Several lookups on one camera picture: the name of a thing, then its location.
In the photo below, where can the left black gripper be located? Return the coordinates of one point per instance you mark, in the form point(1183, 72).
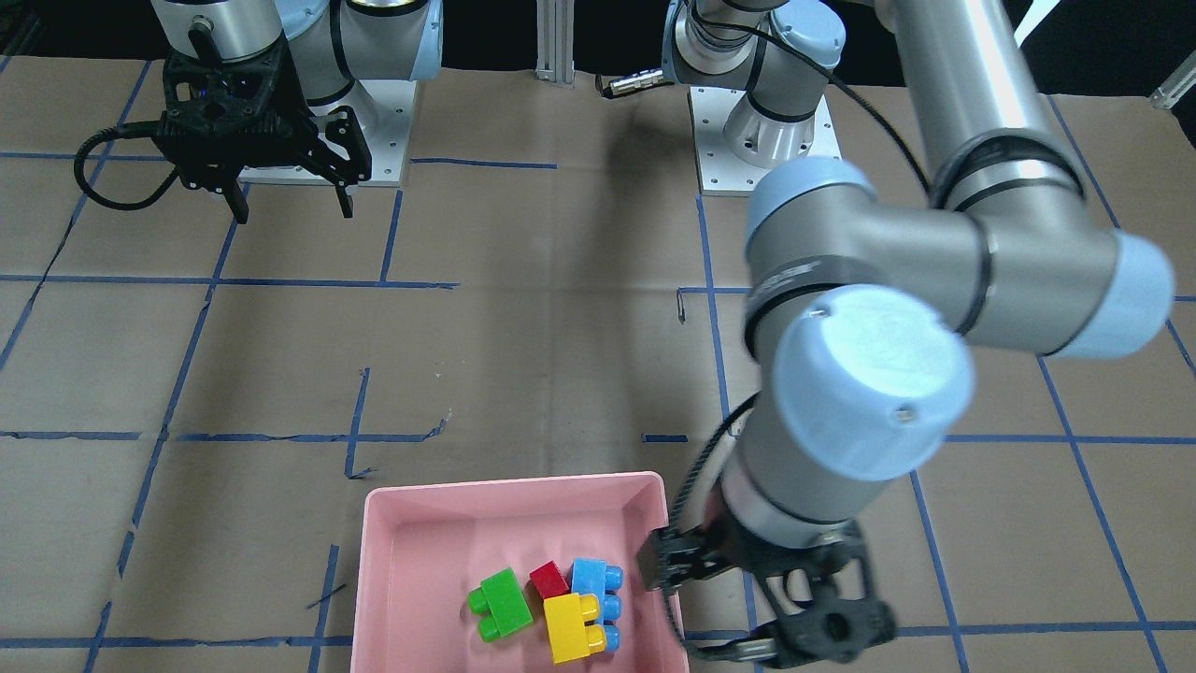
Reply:
point(660, 566)

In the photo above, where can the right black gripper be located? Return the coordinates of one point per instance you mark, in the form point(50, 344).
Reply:
point(324, 147)

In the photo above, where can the blue block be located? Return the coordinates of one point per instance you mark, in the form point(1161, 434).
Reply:
point(602, 581)

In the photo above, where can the yellow block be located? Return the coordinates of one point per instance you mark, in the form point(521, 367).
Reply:
point(574, 627)

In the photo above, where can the red block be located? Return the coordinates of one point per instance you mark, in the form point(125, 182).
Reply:
point(549, 581)

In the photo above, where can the green block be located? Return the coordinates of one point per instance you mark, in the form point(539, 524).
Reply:
point(501, 606)

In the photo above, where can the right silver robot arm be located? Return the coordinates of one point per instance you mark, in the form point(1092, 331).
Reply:
point(302, 92)

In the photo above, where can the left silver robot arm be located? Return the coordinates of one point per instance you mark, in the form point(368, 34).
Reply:
point(871, 278)

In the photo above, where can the pink plastic box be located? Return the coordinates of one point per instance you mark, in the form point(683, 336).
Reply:
point(424, 548)

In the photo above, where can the aluminium frame post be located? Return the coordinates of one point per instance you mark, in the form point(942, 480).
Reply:
point(554, 42)

